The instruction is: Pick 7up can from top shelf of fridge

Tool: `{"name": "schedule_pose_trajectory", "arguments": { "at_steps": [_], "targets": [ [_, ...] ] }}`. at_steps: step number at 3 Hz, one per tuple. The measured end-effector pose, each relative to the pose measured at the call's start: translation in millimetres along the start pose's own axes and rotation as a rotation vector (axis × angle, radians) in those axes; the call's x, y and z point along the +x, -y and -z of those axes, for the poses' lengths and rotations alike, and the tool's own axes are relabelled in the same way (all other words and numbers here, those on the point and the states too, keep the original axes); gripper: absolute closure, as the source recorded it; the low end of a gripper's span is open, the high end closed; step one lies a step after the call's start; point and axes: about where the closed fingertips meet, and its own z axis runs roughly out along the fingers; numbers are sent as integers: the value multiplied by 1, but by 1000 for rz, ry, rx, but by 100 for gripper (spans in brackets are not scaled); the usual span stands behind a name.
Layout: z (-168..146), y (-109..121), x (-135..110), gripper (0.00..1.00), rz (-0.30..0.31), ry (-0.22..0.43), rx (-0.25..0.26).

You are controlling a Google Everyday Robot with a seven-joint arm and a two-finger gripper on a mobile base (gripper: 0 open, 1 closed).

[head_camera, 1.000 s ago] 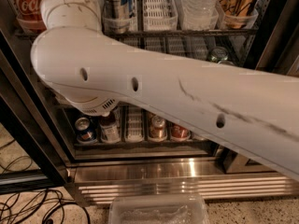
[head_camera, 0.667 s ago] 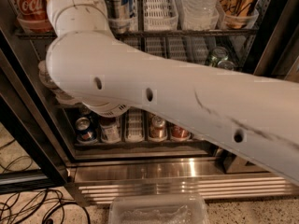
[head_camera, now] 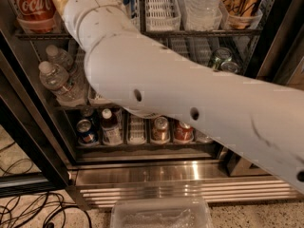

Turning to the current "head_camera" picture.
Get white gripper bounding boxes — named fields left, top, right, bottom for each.
left=47, top=0, right=134, bottom=43

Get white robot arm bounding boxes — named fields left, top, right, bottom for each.
left=52, top=0, right=304, bottom=193

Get top shelf Coca-Cola can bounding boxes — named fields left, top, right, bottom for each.
left=14, top=0, right=56, bottom=33

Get rear water bottle middle shelf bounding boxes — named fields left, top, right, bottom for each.
left=46, top=45, right=83, bottom=84

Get empty white tray top shelf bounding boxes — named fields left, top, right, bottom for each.
left=145, top=0, right=181, bottom=31

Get front water bottle middle shelf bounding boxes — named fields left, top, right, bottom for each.
left=39, top=61, right=85, bottom=107

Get blue Pepsi can bottom shelf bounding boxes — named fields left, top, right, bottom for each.
left=76, top=119, right=99, bottom=144

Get rear green can middle shelf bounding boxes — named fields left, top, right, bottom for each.
left=208, top=47, right=233, bottom=70

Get green can shelf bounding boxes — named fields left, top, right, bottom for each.
left=208, top=47, right=233, bottom=70
left=220, top=62, right=239, bottom=74

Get gold patterned can top shelf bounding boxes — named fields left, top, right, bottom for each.
left=219, top=0, right=262, bottom=30

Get front bronze can bottom shelf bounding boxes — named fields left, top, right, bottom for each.
left=151, top=117, right=169, bottom=142

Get front green can middle shelf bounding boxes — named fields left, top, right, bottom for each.
left=220, top=62, right=239, bottom=74

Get stainless steel fridge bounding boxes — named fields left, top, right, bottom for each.
left=0, top=0, right=304, bottom=208

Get front red can bottom shelf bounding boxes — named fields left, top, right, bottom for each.
left=174, top=121, right=193, bottom=142

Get left open fridge door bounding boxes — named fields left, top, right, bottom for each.
left=0, top=34, right=68, bottom=198

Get right glass fridge door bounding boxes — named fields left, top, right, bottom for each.
left=228, top=0, right=304, bottom=182

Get clear bottle bottom shelf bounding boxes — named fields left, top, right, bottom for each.
left=196, top=131, right=213, bottom=143

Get brown drink bottle white cap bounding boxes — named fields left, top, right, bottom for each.
left=101, top=108, right=123, bottom=145

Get clear plastic bin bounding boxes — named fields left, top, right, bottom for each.
left=110, top=198, right=214, bottom=228

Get black floor cables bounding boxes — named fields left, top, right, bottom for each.
left=0, top=141, right=93, bottom=228

